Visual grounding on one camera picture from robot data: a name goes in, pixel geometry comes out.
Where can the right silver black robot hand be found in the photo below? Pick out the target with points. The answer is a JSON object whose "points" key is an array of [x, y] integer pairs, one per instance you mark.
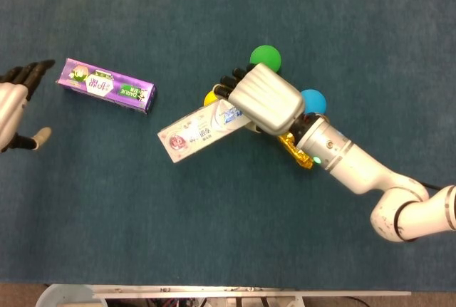
{"points": [[270, 100]]}

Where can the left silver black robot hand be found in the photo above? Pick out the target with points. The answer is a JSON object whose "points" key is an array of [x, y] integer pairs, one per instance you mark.
{"points": [[10, 107]]}

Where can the green foam ball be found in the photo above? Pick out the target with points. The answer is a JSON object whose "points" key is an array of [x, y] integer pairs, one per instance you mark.
{"points": [[265, 54]]}

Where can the gold foil snack packet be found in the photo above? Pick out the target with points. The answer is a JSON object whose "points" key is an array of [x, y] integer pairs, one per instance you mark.
{"points": [[299, 154]]}

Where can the yellow foam ball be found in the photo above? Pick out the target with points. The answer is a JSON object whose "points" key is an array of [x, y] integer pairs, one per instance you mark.
{"points": [[209, 99]]}

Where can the white toothpaste box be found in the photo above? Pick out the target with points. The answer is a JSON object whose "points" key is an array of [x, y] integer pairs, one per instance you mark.
{"points": [[192, 134]]}

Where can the purple toothpaste box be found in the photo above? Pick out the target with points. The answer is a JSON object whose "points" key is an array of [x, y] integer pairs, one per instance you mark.
{"points": [[107, 86]]}

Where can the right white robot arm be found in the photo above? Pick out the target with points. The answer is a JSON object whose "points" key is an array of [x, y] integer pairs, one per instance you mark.
{"points": [[356, 168]]}

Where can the blue foam ball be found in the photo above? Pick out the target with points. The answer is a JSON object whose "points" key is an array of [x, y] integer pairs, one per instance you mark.
{"points": [[315, 100]]}

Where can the teal felt table cloth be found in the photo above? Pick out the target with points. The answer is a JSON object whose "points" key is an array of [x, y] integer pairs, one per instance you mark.
{"points": [[142, 214]]}

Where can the pale round bucket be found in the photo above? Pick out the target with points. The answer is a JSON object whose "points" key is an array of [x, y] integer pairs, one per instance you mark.
{"points": [[64, 296]]}

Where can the white metal frame rail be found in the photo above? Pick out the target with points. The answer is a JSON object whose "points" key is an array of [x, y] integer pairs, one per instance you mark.
{"points": [[249, 293]]}

